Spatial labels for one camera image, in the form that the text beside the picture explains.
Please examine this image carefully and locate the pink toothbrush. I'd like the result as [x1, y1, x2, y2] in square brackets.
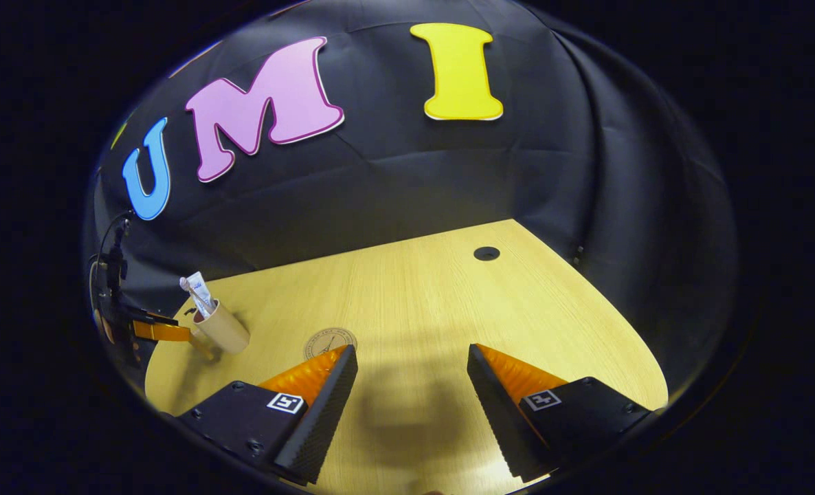
[179, 276, 209, 317]

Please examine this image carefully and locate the round wooden coaster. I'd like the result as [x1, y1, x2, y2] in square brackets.
[303, 327, 358, 362]

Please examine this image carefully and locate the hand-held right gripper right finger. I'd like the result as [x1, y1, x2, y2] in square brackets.
[467, 343, 656, 483]

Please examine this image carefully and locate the beige cup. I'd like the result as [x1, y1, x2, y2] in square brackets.
[189, 297, 252, 362]

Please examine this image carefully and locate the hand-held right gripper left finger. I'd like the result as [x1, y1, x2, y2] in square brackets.
[177, 344, 359, 486]

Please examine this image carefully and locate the black backdrop cloth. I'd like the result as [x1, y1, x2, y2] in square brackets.
[85, 0, 739, 413]

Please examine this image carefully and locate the white toothpaste tube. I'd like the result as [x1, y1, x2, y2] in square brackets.
[186, 272, 218, 321]

